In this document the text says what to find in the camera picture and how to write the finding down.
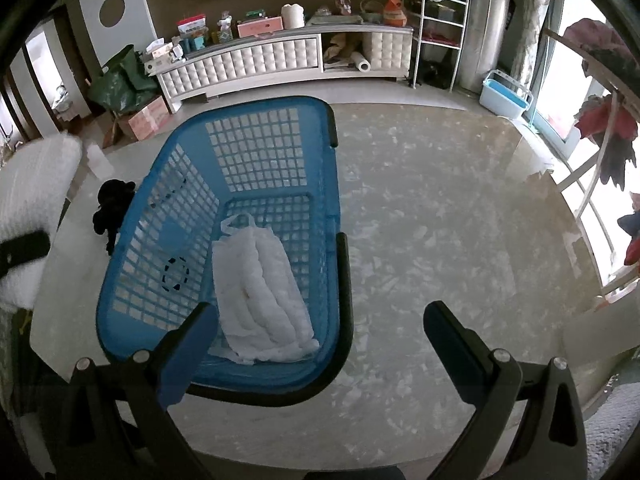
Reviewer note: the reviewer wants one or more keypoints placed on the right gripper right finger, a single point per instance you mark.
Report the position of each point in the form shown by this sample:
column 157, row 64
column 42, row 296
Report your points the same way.
column 550, row 441

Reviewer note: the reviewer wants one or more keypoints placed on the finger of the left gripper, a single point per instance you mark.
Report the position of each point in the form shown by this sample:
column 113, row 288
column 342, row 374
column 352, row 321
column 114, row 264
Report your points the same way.
column 22, row 250

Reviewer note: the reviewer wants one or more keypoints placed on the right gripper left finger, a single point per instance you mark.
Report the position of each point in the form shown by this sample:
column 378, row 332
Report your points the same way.
column 150, row 381

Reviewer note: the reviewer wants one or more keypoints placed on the large white towel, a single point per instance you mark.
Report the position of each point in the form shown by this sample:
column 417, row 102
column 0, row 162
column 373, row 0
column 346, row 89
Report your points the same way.
column 34, row 184

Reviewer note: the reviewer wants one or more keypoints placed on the white fluffy towel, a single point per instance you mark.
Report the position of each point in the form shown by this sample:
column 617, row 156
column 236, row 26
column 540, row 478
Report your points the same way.
column 262, row 316

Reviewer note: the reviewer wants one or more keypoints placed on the pink cardboard box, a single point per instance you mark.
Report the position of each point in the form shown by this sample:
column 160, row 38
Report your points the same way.
column 146, row 122

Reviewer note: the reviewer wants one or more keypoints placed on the green plastic bag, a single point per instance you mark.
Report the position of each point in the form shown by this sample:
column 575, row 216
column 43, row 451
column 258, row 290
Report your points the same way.
column 124, row 87

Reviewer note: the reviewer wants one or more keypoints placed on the blue plastic laundry basket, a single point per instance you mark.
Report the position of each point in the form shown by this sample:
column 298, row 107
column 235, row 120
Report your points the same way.
column 274, row 159

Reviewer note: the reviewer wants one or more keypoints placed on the red white snack box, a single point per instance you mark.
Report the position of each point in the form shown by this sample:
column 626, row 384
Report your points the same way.
column 188, row 25

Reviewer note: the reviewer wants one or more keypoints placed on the clothes drying rack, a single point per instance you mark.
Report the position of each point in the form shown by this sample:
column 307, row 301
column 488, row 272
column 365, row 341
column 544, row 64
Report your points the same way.
column 588, row 111

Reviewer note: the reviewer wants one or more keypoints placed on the pink storage box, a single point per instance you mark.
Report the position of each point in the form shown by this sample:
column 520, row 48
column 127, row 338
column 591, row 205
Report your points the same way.
column 260, row 27

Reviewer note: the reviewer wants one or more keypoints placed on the light blue plastic tub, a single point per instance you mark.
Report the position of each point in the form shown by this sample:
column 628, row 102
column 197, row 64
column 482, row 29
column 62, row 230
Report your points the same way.
column 504, row 96

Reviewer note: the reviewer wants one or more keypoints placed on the white plastic jug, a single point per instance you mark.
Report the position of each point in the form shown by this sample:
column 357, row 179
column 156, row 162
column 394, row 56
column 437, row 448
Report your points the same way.
column 293, row 16

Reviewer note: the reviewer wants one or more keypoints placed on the white paper roll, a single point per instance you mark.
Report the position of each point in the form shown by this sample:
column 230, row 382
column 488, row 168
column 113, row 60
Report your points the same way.
column 360, row 62

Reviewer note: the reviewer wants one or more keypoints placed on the white tufted TV cabinet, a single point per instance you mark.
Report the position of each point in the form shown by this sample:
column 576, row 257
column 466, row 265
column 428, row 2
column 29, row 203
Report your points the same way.
column 319, row 52

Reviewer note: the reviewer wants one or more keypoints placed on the white metal shelf rack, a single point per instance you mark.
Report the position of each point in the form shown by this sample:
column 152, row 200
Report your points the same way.
column 438, row 34

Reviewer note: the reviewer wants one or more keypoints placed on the orange bag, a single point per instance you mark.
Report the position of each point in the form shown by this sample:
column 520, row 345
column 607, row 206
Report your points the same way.
column 394, row 14

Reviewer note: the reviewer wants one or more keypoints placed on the grey curtain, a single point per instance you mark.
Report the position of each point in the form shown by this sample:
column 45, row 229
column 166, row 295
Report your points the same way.
column 534, row 14

